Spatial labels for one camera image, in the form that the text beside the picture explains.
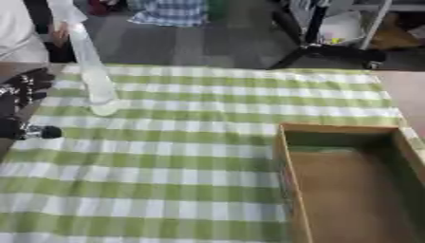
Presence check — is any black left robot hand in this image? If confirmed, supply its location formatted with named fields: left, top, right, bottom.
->
left=0, top=67, right=65, bottom=141

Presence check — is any person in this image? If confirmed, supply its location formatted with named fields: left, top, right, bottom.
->
left=0, top=0, right=90, bottom=64

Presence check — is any brown cardboard box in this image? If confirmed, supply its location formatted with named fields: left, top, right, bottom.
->
left=368, top=12, right=425, bottom=51

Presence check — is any black tripod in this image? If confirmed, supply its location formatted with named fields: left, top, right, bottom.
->
left=267, top=0, right=389, bottom=70

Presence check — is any blue white checked cloth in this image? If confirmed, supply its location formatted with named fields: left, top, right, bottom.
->
left=127, top=0, right=210, bottom=28

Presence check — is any white bag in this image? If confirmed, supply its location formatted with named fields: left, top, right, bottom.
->
left=317, top=10, right=369, bottom=46

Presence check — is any tan cardboard box green inside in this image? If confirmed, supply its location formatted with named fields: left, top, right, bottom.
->
left=272, top=122, right=425, bottom=243

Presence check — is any person's hand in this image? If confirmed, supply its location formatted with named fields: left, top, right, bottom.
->
left=47, top=21, right=73, bottom=48

